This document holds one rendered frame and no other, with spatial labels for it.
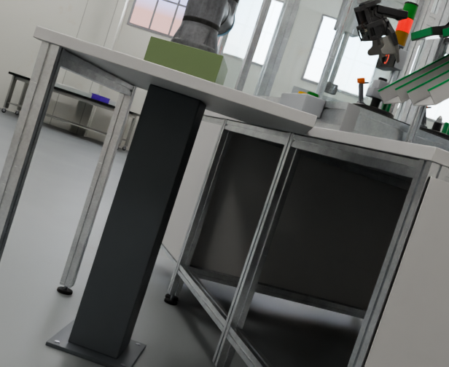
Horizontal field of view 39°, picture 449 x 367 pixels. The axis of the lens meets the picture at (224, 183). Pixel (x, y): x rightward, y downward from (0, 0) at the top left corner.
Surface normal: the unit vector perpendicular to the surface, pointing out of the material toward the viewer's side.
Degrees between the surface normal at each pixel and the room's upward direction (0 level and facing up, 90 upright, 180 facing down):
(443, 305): 90
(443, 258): 90
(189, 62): 90
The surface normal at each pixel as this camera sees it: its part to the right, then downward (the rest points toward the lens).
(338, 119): -0.90, -0.28
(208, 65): -0.07, 0.04
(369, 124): 0.29, 0.16
